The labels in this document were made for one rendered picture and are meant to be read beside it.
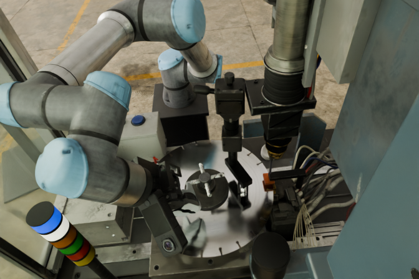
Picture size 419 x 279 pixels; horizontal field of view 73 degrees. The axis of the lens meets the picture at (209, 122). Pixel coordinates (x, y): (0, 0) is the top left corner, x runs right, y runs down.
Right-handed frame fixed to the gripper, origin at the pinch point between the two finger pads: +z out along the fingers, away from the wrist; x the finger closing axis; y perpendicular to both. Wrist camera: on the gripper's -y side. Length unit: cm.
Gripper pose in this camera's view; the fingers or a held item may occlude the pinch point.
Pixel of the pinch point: (196, 211)
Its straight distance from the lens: 67.1
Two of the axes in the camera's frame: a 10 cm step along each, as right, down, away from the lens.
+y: -2.7, -7.9, 5.5
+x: -8.2, 4.8, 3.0
